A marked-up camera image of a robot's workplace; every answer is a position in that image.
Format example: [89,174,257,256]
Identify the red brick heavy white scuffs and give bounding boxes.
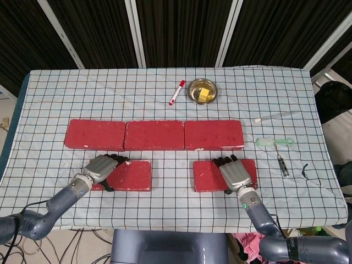
[192,158,258,193]

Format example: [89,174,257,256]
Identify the clear tube with white cap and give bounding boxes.
[253,110,300,124]

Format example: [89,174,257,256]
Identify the red brick chipped white corner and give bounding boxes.
[90,159,152,193]

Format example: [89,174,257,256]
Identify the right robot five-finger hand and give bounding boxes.
[211,154,259,195]

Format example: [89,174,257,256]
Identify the black string scrap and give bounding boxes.
[301,163,322,188]

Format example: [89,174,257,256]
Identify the red and white marker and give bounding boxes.
[168,80,186,107]

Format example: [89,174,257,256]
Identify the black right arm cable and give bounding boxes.
[271,213,287,239]

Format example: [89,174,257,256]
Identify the red brick with white patch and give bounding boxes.
[183,119,245,151]

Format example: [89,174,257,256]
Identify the grey robot torso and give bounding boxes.
[110,228,229,264]

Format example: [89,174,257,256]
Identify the white double partition frame post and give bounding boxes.
[125,0,146,68]

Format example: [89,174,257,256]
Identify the pink cloth pile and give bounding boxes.
[233,230,265,264]

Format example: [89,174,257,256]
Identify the small metal screwdriver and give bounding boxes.
[274,145,289,177]

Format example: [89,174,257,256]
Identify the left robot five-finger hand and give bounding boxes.
[82,153,130,193]

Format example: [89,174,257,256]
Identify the black floor cable tangle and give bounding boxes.
[0,228,113,264]

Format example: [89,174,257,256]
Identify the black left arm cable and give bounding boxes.
[5,202,50,264]

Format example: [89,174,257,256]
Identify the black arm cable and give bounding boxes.
[5,202,50,264]
[271,213,287,239]

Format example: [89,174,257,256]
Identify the white black-grid tablecloth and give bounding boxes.
[0,65,349,230]

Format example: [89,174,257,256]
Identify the steel bowl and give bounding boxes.
[187,78,218,105]

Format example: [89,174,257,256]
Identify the green brush with white bristles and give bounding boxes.
[255,137,295,147]

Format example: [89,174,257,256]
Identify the black bag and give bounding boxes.
[315,81,352,124]

